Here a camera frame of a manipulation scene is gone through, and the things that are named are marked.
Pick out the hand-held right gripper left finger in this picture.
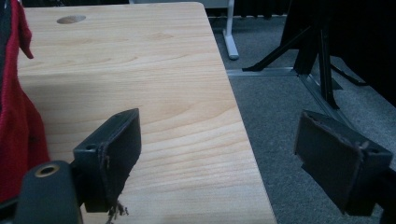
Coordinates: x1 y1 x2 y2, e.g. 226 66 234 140
72 107 143 224

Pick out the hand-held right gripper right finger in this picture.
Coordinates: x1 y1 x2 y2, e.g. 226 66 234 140
293 109 394 217

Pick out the red knitted cloth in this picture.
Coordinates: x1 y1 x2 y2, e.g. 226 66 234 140
0 0 51 203

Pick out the black metal stand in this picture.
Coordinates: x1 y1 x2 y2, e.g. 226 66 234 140
242 0 370 110

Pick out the black curtain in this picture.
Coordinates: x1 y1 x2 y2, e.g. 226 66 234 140
279 0 396 107

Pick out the dark cloth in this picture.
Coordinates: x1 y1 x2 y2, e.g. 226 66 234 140
0 0 13 110

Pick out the grey metal floor rail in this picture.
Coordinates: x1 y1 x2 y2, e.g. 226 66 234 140
226 66 356 129

